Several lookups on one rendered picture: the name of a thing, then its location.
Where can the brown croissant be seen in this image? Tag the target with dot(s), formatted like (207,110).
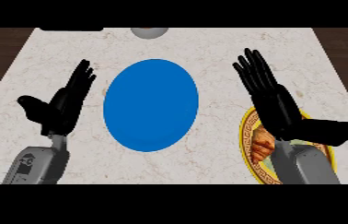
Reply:
(261,144)

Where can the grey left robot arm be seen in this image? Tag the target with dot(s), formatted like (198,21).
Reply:
(39,164)

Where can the yellow patterned plate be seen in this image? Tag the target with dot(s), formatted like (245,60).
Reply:
(249,132)

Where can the blue plate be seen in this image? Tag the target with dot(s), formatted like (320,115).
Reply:
(151,105)

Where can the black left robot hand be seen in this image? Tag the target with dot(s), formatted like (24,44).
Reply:
(64,106)

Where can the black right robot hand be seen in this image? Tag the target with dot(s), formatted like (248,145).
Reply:
(276,111)

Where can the grey bowl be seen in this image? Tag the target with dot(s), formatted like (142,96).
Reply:
(149,32)

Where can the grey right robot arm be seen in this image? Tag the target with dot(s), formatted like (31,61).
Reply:
(301,163)

